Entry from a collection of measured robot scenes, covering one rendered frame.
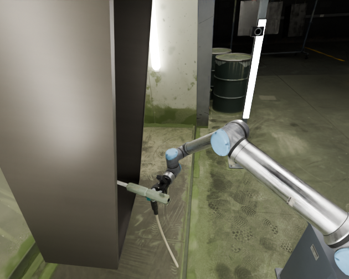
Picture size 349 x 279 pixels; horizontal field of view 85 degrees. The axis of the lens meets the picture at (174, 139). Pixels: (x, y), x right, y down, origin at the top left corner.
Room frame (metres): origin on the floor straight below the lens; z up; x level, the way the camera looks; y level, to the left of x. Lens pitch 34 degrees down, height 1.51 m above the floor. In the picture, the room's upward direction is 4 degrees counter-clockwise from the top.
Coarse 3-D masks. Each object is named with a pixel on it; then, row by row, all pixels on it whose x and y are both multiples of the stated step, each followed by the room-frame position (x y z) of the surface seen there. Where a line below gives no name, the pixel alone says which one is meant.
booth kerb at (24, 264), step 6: (30, 246) 0.75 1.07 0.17; (36, 246) 0.77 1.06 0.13; (30, 252) 0.72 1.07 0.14; (36, 252) 0.75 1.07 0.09; (24, 258) 0.68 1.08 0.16; (30, 258) 0.70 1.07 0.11; (18, 264) 0.64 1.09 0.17; (24, 264) 0.66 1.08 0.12; (30, 264) 0.68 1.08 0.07; (18, 270) 0.61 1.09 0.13; (24, 270) 0.63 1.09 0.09; (12, 276) 0.57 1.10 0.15; (18, 276) 0.59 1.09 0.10
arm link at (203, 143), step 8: (240, 120) 0.84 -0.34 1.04; (248, 128) 0.79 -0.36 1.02; (208, 136) 0.97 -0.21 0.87; (248, 136) 0.77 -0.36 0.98; (184, 144) 1.15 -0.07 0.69; (192, 144) 1.07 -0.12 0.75; (200, 144) 1.00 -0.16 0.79; (208, 144) 0.95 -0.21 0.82; (184, 152) 1.12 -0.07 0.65; (192, 152) 1.08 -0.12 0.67
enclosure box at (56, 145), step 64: (0, 0) 0.44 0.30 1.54; (64, 0) 0.43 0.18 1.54; (128, 0) 1.03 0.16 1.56; (0, 64) 0.45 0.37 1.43; (64, 64) 0.44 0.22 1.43; (128, 64) 1.04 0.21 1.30; (0, 128) 0.45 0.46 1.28; (64, 128) 0.44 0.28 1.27; (128, 128) 1.04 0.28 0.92; (64, 192) 0.45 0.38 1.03; (128, 192) 0.92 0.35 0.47; (64, 256) 0.46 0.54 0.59
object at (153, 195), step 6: (126, 186) 0.89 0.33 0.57; (132, 186) 0.88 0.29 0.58; (138, 186) 0.87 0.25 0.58; (132, 192) 0.86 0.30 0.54; (138, 192) 0.83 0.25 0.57; (144, 192) 0.82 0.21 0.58; (150, 192) 0.81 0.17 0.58; (156, 192) 0.81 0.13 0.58; (150, 198) 0.80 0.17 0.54; (156, 198) 0.77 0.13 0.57; (162, 198) 0.76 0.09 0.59; (168, 198) 0.76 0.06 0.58; (156, 204) 0.81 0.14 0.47; (156, 210) 0.80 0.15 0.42
